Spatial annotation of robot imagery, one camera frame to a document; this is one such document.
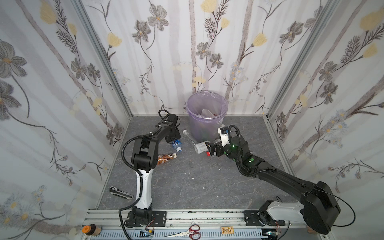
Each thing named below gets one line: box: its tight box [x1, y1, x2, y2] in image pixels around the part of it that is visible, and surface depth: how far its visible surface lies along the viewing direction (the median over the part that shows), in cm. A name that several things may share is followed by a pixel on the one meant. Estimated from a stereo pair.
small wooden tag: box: [220, 226, 235, 234], surface depth 72 cm
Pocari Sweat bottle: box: [172, 139, 182, 153], surface depth 100 cm
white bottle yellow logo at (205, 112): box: [201, 108, 215, 118], surface depth 107 cm
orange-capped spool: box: [82, 224, 102, 236], surface depth 67 cm
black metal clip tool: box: [109, 186, 134, 200], surface depth 84 cm
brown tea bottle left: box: [157, 153, 177, 165], surface depth 95 cm
